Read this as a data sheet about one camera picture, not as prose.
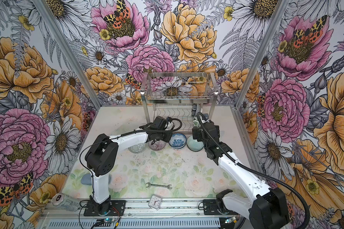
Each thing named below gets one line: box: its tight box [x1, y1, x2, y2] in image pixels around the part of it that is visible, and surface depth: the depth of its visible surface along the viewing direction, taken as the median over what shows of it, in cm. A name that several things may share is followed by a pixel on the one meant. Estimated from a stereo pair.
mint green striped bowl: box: [186, 135, 205, 152], surface depth 95 cm
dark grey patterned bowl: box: [191, 103, 202, 117], surface depth 107 cm
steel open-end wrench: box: [145, 182, 173, 190], surface depth 83 cm
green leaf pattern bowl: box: [193, 116, 200, 128], surface depth 107 cm
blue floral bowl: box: [168, 132, 188, 150], surface depth 98 cm
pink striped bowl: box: [148, 139, 167, 152], surface depth 96 cm
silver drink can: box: [50, 192, 81, 212], surface depth 67 cm
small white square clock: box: [148, 194, 163, 211], surface depth 76 cm
